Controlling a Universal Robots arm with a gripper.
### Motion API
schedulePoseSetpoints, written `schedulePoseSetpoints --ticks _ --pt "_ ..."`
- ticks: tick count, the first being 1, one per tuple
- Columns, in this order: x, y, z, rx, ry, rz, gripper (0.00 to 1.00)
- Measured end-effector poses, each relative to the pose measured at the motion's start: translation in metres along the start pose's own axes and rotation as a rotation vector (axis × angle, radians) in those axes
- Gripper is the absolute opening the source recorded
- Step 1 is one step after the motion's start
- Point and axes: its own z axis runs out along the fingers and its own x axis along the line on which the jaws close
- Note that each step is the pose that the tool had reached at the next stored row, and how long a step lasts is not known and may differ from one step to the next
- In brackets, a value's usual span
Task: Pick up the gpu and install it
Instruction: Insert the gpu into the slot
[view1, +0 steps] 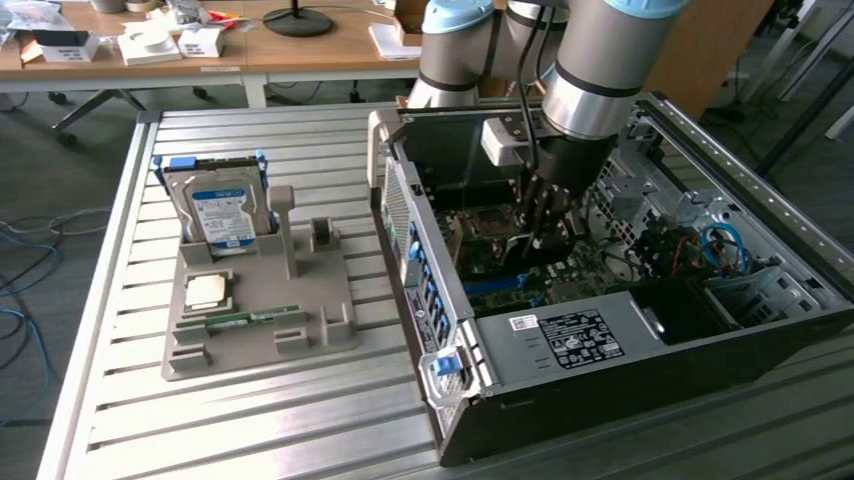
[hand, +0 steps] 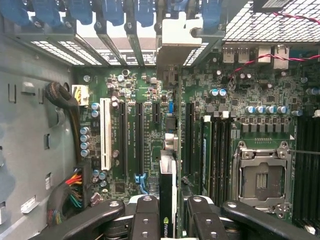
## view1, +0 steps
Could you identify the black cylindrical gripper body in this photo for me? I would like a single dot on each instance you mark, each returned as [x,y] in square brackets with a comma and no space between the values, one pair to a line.
[574,160]

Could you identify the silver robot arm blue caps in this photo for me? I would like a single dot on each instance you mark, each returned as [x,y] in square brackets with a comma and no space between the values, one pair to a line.
[601,75]

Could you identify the CPU socket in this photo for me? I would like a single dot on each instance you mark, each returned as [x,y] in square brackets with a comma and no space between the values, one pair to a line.
[490,220]

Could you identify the perforated metal drive cage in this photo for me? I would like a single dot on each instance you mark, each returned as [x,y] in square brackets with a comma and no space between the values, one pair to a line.
[634,200]

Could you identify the green motherboard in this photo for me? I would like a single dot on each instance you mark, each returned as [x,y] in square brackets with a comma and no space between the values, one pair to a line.
[581,272]

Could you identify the blue expansion slot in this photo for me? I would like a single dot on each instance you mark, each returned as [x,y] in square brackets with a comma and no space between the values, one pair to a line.
[497,287]

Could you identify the grey power supply unit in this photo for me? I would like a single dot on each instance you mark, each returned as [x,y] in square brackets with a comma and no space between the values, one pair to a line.
[521,350]

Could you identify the wooden cabinet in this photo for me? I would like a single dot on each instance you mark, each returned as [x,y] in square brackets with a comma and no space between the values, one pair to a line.
[721,50]

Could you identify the blue case release latch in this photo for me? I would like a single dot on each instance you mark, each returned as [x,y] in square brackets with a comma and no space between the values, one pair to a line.
[445,365]

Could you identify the white paper stack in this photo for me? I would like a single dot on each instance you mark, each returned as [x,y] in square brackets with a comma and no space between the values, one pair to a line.
[394,47]

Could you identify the open black PC case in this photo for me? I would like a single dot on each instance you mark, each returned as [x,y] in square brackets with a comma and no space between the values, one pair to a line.
[601,400]

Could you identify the brown cardboard box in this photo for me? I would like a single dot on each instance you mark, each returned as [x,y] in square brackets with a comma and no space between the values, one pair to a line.
[409,20]

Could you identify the grey plastic parts rack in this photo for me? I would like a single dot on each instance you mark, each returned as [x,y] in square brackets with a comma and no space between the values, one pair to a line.
[267,290]

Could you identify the hard disk in blue caddy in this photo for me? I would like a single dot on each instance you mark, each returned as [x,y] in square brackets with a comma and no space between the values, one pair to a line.
[214,215]

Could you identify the green RAM stick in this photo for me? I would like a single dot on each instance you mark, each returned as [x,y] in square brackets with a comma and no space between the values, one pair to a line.
[241,318]

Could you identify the black round lamp base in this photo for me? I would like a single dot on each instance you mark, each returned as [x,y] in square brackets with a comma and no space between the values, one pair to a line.
[298,24]

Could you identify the silver CPU chip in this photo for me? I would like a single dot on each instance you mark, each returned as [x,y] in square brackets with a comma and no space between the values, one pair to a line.
[206,291]

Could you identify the small white labelled box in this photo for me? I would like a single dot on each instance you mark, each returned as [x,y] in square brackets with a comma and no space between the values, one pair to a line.
[201,45]

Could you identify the flat white box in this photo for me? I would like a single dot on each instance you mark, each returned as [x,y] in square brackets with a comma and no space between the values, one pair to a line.
[150,56]

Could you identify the long wooden desk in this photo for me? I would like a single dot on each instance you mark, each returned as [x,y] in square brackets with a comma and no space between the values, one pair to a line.
[134,70]

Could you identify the white tape roll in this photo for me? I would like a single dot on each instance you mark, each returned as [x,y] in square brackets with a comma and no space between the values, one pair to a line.
[148,39]

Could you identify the beige tape roll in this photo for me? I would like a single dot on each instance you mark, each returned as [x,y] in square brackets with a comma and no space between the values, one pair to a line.
[140,5]

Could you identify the grey cup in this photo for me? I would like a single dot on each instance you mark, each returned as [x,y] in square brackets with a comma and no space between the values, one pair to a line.
[108,5]

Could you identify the white box with black insert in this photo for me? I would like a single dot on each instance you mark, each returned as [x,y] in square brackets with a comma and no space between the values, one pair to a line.
[67,52]

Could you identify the clear plastic bag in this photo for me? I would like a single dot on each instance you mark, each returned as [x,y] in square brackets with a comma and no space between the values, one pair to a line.
[30,15]

